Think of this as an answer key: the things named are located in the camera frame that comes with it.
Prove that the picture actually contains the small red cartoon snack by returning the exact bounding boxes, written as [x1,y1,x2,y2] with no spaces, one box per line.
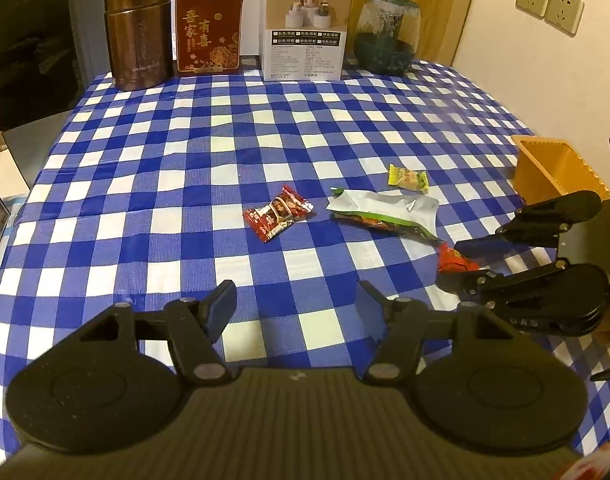
[437,243,480,274]

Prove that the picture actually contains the silver green snack bag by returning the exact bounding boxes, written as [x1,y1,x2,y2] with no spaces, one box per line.
[327,188,439,240]

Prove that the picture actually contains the yellow green candy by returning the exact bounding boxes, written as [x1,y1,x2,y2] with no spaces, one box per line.
[387,165,430,193]

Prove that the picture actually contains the red brown candy bar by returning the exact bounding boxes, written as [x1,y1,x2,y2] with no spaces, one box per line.
[243,185,314,243]

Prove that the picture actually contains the orange plastic tray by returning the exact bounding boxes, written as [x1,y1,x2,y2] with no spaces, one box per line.
[512,136,610,205]

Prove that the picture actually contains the blue white checkered tablecloth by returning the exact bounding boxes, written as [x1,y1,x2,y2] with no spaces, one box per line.
[0,58,610,466]

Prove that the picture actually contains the dark green glass jar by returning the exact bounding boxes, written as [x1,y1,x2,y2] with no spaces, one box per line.
[354,0,421,76]

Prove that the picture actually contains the white product box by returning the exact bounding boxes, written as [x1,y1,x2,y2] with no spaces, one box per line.
[259,0,352,81]

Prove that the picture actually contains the brown metal canister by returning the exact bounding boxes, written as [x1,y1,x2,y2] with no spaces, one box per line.
[104,0,174,91]

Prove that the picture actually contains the red gift box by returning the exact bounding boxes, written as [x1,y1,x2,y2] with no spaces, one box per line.
[175,0,243,76]

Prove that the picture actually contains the double wall outlet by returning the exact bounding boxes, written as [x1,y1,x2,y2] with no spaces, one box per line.
[515,0,585,37]

